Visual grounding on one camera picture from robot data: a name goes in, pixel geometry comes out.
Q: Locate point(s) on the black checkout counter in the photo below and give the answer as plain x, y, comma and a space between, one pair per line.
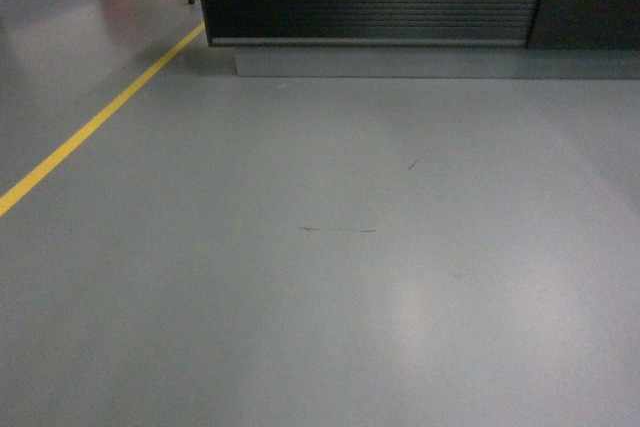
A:
509, 39

